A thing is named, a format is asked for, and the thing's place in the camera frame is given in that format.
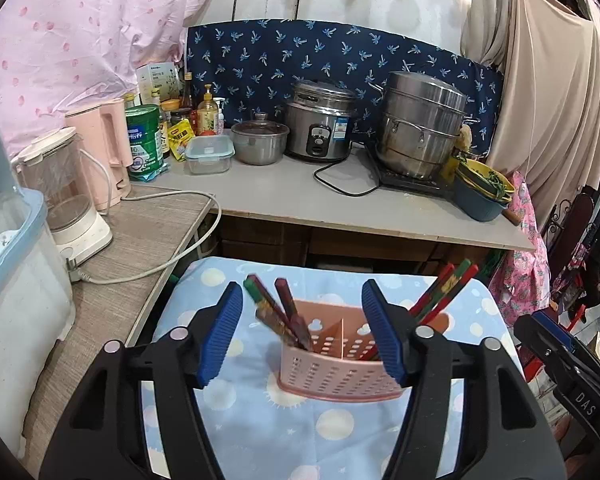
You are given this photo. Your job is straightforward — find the pink floral cloth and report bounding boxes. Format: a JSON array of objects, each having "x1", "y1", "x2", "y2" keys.
[{"x1": 485, "y1": 170, "x2": 551, "y2": 328}]

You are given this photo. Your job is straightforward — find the pink dotted curtain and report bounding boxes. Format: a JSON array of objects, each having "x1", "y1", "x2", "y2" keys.
[{"x1": 0, "y1": 0, "x2": 236, "y2": 156}]

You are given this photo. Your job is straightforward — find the black power cable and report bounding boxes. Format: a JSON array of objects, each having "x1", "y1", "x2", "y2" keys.
[{"x1": 313, "y1": 142, "x2": 381, "y2": 197}]

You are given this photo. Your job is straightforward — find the blue bowl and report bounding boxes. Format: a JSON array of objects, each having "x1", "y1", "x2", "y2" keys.
[{"x1": 452, "y1": 172, "x2": 513, "y2": 222}]

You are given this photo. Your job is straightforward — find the blue planet print tablecloth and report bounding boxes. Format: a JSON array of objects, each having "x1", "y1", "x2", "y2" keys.
[{"x1": 100, "y1": 255, "x2": 531, "y2": 480}]

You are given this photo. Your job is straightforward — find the steel pot with glass lid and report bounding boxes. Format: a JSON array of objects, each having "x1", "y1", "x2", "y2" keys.
[{"x1": 230, "y1": 112, "x2": 291, "y2": 166}]

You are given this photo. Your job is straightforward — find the steel rice cooker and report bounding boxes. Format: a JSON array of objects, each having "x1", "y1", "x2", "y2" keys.
[{"x1": 283, "y1": 80, "x2": 359, "y2": 163}]

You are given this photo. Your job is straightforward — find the steel steamer pot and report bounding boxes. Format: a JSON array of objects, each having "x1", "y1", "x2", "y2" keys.
[{"x1": 375, "y1": 71, "x2": 473, "y2": 179}]

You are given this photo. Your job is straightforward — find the dark hanging clothes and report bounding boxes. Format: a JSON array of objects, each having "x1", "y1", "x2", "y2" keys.
[{"x1": 545, "y1": 180, "x2": 600, "y2": 321}]

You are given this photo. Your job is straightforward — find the glass food container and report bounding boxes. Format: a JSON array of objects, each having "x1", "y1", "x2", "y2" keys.
[{"x1": 184, "y1": 135, "x2": 235, "y2": 175}]

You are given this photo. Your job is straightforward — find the brown chopstick gold band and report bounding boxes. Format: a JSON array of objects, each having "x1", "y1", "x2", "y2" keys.
[{"x1": 244, "y1": 274, "x2": 303, "y2": 350}]

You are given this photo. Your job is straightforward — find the green vegetables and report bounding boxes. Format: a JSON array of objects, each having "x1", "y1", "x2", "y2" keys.
[{"x1": 460, "y1": 157, "x2": 512, "y2": 196}]

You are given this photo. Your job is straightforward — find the yellow soap pump bottle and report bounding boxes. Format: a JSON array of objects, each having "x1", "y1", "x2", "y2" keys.
[{"x1": 197, "y1": 84, "x2": 219, "y2": 136}]

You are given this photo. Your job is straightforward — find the green chopstick gold band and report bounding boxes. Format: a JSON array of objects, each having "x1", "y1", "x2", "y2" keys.
[{"x1": 420, "y1": 259, "x2": 473, "y2": 323}]

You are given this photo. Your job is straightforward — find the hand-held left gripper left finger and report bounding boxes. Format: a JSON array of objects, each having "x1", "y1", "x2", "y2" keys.
[{"x1": 39, "y1": 281, "x2": 244, "y2": 480}]

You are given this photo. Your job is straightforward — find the dark blue printed cloth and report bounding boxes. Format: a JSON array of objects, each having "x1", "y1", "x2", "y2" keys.
[{"x1": 185, "y1": 19, "x2": 506, "y2": 158}]

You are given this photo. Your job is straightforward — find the thin red chopstick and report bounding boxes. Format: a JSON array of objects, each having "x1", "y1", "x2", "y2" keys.
[{"x1": 425, "y1": 264, "x2": 480, "y2": 326}]

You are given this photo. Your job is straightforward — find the white bin with blue lid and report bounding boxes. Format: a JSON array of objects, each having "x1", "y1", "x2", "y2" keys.
[{"x1": 0, "y1": 120, "x2": 76, "y2": 461}]

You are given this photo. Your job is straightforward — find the yellow snack packet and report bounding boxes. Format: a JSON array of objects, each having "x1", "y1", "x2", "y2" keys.
[{"x1": 167, "y1": 119, "x2": 197, "y2": 162}]

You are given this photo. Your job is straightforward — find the dark wooden cabinet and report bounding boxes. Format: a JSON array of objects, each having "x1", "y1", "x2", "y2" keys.
[{"x1": 215, "y1": 215, "x2": 501, "y2": 276}]

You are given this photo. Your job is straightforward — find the pink electric kettle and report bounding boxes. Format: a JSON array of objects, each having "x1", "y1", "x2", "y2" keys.
[{"x1": 64, "y1": 100, "x2": 133, "y2": 216}]

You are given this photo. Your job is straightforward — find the black induction cooker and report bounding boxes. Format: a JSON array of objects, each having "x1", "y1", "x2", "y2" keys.
[{"x1": 372, "y1": 152, "x2": 461, "y2": 196}]

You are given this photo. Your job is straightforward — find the white carton box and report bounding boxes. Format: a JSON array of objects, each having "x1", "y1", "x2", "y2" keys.
[{"x1": 136, "y1": 62, "x2": 181, "y2": 108}]

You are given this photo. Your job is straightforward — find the dark red chopstick silver band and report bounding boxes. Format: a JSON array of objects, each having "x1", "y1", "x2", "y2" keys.
[
  {"x1": 274, "y1": 277, "x2": 315, "y2": 352},
  {"x1": 255, "y1": 307, "x2": 301, "y2": 348}
]

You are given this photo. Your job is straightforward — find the dark sauce bottle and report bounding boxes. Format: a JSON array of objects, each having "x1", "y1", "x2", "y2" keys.
[{"x1": 180, "y1": 72, "x2": 196, "y2": 111}]

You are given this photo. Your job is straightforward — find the white power cable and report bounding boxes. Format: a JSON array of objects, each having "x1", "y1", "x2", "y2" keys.
[{"x1": 65, "y1": 149, "x2": 222, "y2": 285}]

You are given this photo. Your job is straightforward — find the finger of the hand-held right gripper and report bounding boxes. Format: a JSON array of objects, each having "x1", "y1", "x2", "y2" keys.
[{"x1": 512, "y1": 310, "x2": 600, "y2": 443}]

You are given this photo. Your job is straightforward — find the beige hanging cloth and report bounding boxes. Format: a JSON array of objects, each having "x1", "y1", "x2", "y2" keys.
[{"x1": 462, "y1": 0, "x2": 600, "y2": 231}]

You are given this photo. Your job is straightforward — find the pink perforated utensil basket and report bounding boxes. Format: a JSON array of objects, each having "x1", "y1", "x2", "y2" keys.
[{"x1": 276, "y1": 299, "x2": 452, "y2": 403}]

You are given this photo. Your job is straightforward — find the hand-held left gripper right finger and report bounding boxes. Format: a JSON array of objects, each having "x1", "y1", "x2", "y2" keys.
[{"x1": 361, "y1": 279, "x2": 566, "y2": 480}]

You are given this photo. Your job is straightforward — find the green milk powder can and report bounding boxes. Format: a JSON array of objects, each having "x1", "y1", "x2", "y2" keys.
[{"x1": 125, "y1": 104, "x2": 165, "y2": 176}]

